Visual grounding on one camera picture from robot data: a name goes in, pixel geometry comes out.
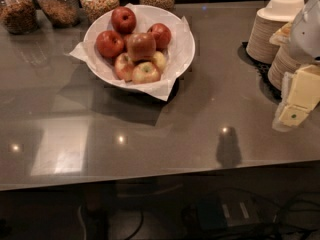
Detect red apple top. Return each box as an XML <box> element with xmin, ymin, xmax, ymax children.
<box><xmin>111</xmin><ymin>6</ymin><xmax>137</xmax><ymax>34</ymax></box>

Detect tall stack paper bowls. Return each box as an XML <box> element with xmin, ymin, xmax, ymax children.
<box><xmin>246</xmin><ymin>0</ymin><xmax>304</xmax><ymax>64</ymax></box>

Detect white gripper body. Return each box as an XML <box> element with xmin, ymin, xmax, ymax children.
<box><xmin>269</xmin><ymin>22</ymin><xmax>292</xmax><ymax>46</ymax></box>

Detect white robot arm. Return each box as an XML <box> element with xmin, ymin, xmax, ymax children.
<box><xmin>272</xmin><ymin>0</ymin><xmax>320</xmax><ymax>132</ymax></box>

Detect glass jar far left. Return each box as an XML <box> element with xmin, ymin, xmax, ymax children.
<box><xmin>0</xmin><ymin>0</ymin><xmax>38</xmax><ymax>34</ymax></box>

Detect dark box under table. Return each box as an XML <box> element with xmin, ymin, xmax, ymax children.
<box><xmin>181</xmin><ymin>194</ymin><xmax>262</xmax><ymax>233</ymax></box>

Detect red apple left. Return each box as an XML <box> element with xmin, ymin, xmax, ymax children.
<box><xmin>96</xmin><ymin>30</ymin><xmax>124</xmax><ymax>58</ymax></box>

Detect red-yellow apple front left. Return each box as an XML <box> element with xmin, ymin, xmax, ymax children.
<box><xmin>114</xmin><ymin>53</ymin><xmax>135</xmax><ymax>82</ymax></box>

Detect glass jar colourful cereal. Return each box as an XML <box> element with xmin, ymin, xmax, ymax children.
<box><xmin>80</xmin><ymin>0</ymin><xmax>120</xmax><ymax>23</ymax></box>

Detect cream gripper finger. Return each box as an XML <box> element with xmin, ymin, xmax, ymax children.
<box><xmin>278</xmin><ymin>104</ymin><xmax>309</xmax><ymax>127</ymax></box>
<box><xmin>287</xmin><ymin>65</ymin><xmax>320</xmax><ymax>111</ymax></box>

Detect red apple right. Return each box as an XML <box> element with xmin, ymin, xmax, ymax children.
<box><xmin>148</xmin><ymin>23</ymin><xmax>171</xmax><ymax>50</ymax></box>

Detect glass jar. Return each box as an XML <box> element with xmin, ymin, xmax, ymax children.
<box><xmin>37</xmin><ymin>0</ymin><xmax>79</xmax><ymax>28</ymax></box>
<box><xmin>0</xmin><ymin>0</ymin><xmax>38</xmax><ymax>34</ymax></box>

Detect yellow apple right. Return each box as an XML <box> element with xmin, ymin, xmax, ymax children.
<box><xmin>151</xmin><ymin>51</ymin><xmax>167</xmax><ymax>73</ymax></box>

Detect yellow-red apple front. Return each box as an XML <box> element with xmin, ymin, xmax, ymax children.
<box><xmin>132</xmin><ymin>62</ymin><xmax>161</xmax><ymax>84</ymax></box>

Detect large red-green center apple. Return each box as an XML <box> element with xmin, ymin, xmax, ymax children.
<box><xmin>127</xmin><ymin>33</ymin><xmax>156</xmax><ymax>61</ymax></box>

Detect white paper liner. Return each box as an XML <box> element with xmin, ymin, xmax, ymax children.
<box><xmin>68</xmin><ymin>2</ymin><xmax>192</xmax><ymax>102</ymax></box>

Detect white bowl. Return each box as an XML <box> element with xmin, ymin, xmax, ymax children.
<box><xmin>82</xmin><ymin>4</ymin><xmax>197</xmax><ymax>89</ymax></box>

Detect red apple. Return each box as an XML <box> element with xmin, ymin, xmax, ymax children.
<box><xmin>148</xmin><ymin>23</ymin><xmax>171</xmax><ymax>50</ymax></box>
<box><xmin>111</xmin><ymin>6</ymin><xmax>137</xmax><ymax>34</ymax></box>
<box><xmin>96</xmin><ymin>30</ymin><xmax>124</xmax><ymax>58</ymax></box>

